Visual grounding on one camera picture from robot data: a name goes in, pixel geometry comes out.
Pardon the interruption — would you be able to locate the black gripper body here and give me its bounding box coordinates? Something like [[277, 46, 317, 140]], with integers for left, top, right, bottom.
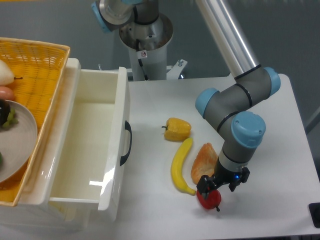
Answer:
[[212, 160, 241, 190]]

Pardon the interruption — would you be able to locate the grey round plate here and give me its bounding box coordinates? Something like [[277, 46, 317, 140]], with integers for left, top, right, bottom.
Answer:
[[0, 100, 38, 182]]

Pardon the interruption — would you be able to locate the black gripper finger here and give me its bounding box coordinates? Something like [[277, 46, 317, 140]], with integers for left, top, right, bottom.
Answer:
[[196, 175, 217, 199], [228, 167, 250, 192]]

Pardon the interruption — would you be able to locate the white drawer cabinet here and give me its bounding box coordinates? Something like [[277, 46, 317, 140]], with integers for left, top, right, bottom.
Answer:
[[0, 58, 116, 229]]

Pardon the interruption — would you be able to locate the white toy pear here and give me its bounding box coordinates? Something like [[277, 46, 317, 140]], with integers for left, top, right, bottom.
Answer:
[[0, 60, 23, 86]]

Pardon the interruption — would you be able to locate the black drawer handle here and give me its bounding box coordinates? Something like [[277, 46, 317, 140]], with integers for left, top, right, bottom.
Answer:
[[120, 120, 133, 166]]

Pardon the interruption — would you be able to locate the white open plastic drawer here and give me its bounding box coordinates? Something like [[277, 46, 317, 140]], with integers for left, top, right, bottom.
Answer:
[[50, 67, 130, 219]]

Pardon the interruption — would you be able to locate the black object at table edge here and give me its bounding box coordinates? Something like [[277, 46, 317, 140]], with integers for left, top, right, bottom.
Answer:
[[308, 202, 320, 229]]

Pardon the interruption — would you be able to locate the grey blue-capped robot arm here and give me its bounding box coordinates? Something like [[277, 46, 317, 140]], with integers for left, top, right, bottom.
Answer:
[[91, 0, 281, 199]]

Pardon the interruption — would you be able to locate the yellow toy pepper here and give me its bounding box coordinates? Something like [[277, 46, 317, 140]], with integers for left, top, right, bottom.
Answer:
[[162, 117, 192, 142]]

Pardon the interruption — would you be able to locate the green toy item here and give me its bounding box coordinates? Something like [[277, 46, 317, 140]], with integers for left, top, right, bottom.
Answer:
[[0, 152, 3, 165]]

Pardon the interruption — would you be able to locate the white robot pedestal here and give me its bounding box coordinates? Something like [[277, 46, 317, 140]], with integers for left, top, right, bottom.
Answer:
[[119, 13, 173, 81]]

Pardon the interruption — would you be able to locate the metal bracket with bolts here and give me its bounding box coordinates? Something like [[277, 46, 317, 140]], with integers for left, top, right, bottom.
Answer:
[[166, 59, 188, 81]]

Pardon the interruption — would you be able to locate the yellow toy banana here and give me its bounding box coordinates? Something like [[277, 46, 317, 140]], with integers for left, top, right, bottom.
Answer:
[[170, 138, 196, 196]]

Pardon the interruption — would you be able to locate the red toy pepper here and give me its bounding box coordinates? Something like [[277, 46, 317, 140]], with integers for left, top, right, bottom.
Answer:
[[196, 190, 222, 212]]

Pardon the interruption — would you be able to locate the toy bread croissant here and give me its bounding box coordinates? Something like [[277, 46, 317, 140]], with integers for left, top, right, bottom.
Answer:
[[190, 142, 218, 185]]

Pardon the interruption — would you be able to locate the dark purple toy mangosteen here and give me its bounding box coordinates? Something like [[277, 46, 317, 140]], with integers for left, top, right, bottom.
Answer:
[[0, 99, 19, 129]]

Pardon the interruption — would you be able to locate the black cable on pedestal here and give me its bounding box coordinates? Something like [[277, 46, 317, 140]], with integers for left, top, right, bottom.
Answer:
[[135, 38, 150, 81]]

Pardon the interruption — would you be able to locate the yellow woven basket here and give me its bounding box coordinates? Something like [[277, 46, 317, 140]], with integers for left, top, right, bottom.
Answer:
[[0, 37, 71, 207]]

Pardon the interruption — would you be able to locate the pink toy sausage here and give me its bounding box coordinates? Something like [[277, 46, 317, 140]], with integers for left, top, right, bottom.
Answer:
[[0, 86, 15, 101]]

